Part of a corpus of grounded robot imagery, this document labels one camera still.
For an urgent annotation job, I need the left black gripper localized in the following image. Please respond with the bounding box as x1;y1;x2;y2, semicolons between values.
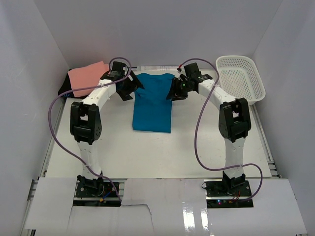
117;70;143;101

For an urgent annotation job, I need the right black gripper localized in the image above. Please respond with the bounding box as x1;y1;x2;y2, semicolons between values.
166;77;192;101

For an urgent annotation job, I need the blue t shirt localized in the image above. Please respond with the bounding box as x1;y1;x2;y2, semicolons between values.
132;73;174;133

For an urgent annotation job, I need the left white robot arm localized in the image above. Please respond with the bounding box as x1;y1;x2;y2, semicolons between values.
70;61;144;197

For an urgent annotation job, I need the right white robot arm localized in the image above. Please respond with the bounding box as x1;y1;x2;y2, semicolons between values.
166;62;252;196

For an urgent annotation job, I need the white paper label strip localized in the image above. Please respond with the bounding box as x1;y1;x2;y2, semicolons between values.
132;66;178;71

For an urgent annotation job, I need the folded pink t shirt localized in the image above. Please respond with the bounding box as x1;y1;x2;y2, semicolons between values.
68;61;109;89

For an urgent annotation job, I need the white plastic basket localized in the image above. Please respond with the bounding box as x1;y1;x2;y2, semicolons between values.
216;55;266;105

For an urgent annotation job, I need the white cardboard front cover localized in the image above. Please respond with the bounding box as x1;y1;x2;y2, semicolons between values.
25;177;307;236

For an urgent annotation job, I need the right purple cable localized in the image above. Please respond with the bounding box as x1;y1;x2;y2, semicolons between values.
177;58;263;203

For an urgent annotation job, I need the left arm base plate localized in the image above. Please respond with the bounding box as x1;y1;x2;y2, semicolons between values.
73;175;121;207

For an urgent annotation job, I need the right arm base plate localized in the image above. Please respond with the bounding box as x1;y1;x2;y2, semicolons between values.
201;180;253;209

